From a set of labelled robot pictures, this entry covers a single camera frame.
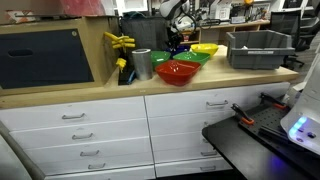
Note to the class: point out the grey plastic tub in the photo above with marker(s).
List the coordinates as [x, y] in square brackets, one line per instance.
[256, 50]

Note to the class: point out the white drawer cabinet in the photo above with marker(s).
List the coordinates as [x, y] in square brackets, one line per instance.
[110, 133]

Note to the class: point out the black office chair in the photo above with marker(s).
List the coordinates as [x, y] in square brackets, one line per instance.
[283, 23]

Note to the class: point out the yellow plastic bowl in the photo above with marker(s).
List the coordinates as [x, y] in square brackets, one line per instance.
[205, 49]

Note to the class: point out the wooden shelf unit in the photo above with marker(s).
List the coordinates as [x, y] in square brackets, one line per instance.
[233, 28]

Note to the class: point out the green plastic bowl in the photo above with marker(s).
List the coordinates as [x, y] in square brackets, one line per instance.
[160, 57]
[191, 57]

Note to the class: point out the blue plastic bowl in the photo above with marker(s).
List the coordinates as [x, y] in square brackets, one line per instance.
[182, 49]

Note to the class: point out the yellow clamp bundle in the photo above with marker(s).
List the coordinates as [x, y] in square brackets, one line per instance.
[121, 40]

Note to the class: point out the grey curved panel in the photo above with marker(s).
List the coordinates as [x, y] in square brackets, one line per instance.
[20, 156]

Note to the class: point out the black pegboard plate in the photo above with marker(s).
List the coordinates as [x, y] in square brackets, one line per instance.
[266, 123]

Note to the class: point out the black orange clamp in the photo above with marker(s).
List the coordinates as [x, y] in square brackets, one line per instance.
[243, 115]
[273, 101]

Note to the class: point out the grey fabric basket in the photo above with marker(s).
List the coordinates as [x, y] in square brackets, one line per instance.
[143, 31]

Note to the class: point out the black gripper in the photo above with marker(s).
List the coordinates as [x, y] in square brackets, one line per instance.
[175, 35]

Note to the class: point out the small yellow clamp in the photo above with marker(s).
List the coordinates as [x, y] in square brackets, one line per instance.
[121, 63]

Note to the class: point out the cardboard box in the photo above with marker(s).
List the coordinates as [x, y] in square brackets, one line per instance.
[46, 56]

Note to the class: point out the silver metal cylinder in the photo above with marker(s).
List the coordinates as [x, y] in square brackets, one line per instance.
[142, 65]

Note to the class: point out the black table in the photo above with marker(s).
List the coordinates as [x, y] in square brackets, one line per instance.
[240, 150]

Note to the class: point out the red fabric item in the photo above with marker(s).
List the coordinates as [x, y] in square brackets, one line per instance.
[83, 7]

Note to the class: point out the small black box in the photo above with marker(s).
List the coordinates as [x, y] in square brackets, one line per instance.
[125, 77]

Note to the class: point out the red plastic bowl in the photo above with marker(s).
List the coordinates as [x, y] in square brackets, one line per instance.
[176, 73]

